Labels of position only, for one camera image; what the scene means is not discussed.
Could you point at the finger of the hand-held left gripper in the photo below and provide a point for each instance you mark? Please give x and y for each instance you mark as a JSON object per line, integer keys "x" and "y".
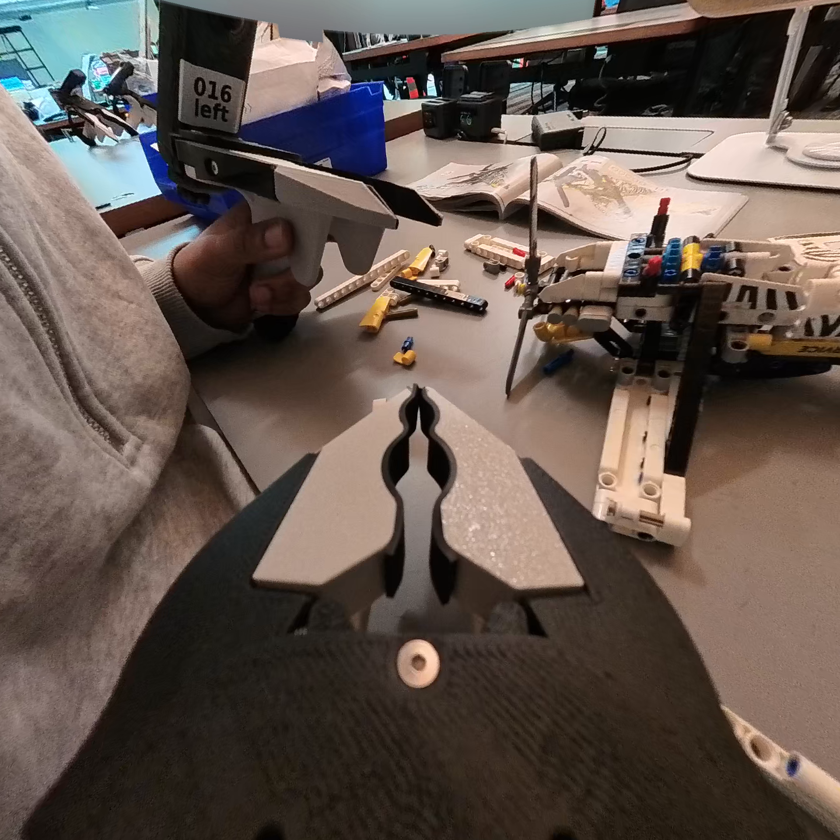
{"x": 328, "y": 190}

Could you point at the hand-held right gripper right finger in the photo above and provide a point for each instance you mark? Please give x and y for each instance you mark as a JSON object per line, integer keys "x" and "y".
{"x": 505, "y": 525}

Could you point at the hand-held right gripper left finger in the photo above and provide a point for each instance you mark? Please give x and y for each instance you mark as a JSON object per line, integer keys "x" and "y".
{"x": 328, "y": 525}

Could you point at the white lego beam with holes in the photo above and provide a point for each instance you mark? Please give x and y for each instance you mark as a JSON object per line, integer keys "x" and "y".
{"x": 781, "y": 774}

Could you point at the long white lego beam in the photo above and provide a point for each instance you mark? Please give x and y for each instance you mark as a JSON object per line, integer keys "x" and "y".
{"x": 361, "y": 281}

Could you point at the yellow lego connector piece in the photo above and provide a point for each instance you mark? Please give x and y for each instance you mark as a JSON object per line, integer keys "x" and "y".
{"x": 418, "y": 262}
{"x": 377, "y": 315}

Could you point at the black lego beam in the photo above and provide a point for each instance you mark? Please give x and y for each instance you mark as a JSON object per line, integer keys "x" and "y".
{"x": 439, "y": 295}

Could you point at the blue lego pin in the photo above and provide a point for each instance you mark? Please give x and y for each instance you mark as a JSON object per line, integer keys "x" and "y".
{"x": 558, "y": 362}

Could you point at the short white lego beam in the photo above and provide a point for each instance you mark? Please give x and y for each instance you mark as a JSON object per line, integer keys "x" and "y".
{"x": 492, "y": 249}

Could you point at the small yellow and blue lego piece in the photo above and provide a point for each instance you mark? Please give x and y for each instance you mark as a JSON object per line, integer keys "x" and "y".
{"x": 405, "y": 356}

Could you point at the lego instruction booklet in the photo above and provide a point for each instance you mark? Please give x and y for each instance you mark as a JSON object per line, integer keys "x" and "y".
{"x": 590, "y": 197}

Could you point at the white zebra-striped lego helicopter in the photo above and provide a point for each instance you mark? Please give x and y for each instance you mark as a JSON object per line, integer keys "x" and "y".
{"x": 613, "y": 259}

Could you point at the person's left hand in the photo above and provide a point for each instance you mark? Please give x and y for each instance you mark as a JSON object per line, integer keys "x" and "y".
{"x": 223, "y": 275}

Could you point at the blue plastic bin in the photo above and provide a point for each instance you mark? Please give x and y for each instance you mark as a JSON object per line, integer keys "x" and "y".
{"x": 315, "y": 131}

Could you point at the dark hand-held tool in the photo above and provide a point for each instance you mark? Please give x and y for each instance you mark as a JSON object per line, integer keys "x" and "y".
{"x": 124, "y": 88}
{"x": 82, "y": 105}

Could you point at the white paper bag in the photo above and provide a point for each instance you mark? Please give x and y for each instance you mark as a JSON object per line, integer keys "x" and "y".
{"x": 282, "y": 72}

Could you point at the black charger box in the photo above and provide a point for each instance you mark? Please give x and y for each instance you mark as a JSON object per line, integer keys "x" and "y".
{"x": 479, "y": 115}
{"x": 439, "y": 118}

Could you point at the grey power adapter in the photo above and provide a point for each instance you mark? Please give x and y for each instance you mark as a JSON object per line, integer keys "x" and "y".
{"x": 558, "y": 131}

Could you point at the background wooden desk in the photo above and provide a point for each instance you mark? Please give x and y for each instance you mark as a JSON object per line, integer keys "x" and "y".
{"x": 558, "y": 39}

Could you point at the person's grey hoodie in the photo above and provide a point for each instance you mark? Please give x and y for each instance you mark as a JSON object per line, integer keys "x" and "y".
{"x": 65, "y": 394}

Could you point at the computer monitor with white stand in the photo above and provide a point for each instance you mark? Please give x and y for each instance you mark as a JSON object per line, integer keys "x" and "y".
{"x": 741, "y": 161}

